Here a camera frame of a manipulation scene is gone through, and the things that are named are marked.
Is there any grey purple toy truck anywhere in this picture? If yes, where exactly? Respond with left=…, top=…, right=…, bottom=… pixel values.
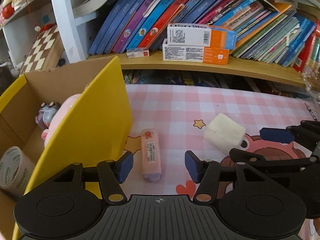
left=35, top=101, right=61, bottom=130

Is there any black marker pen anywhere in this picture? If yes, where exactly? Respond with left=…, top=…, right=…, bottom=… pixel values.
left=305, top=102, right=319, bottom=121

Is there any white foam block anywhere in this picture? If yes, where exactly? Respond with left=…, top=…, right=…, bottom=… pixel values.
left=204, top=113, right=246, bottom=155

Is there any pink eraser stick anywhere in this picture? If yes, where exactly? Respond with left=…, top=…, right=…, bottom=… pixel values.
left=141, top=128, right=162, bottom=183

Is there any pink cartoon desk mat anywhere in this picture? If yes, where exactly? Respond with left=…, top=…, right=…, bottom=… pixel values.
left=120, top=83, right=320, bottom=240

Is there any yellow cardboard box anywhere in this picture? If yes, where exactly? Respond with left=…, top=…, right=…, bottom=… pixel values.
left=0, top=55, right=133, bottom=240

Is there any pink plush pig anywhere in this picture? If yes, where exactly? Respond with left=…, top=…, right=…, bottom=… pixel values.
left=41, top=93, right=81, bottom=147

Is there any clear tape roll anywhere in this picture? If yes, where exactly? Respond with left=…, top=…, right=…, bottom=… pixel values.
left=0, top=146, right=35, bottom=198

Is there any lower orange white toothpaste box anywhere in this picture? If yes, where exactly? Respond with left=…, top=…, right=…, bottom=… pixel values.
left=162, top=39, right=229, bottom=65

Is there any orange white toothpaste box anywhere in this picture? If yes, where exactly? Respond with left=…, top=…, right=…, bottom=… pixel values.
left=167, top=23, right=236, bottom=50
left=162, top=39, right=229, bottom=65

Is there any row of leaning books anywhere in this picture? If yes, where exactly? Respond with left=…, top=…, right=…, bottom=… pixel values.
left=88, top=0, right=319, bottom=72

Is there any small white red box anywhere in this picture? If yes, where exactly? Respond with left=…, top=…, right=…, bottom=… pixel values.
left=126, top=48, right=150, bottom=59

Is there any upper orange white toothpaste box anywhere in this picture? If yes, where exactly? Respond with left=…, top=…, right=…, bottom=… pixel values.
left=167, top=23, right=236, bottom=50

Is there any brown white chessboard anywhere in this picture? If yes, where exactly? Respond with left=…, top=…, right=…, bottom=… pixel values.
left=20, top=24, right=64, bottom=74

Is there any wooden white bookshelf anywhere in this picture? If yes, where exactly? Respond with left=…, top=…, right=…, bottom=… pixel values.
left=0, top=0, right=320, bottom=88

